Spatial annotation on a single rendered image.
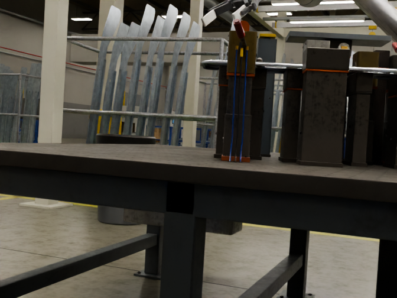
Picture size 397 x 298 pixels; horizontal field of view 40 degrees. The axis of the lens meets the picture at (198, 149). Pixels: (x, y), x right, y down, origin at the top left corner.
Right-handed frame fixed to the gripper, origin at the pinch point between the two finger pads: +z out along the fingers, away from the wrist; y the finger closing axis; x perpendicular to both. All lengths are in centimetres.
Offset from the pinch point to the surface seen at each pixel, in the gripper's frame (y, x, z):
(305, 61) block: -36.0, -11.0, 12.1
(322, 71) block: -40.2, -14.5, 11.8
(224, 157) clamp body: -23, -23, 43
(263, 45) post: 3.5, -20.6, -20.8
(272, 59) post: 0.9, -26.0, -19.4
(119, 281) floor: 95, -116, 38
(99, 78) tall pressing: 410, -136, -210
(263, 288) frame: -6, -89, 36
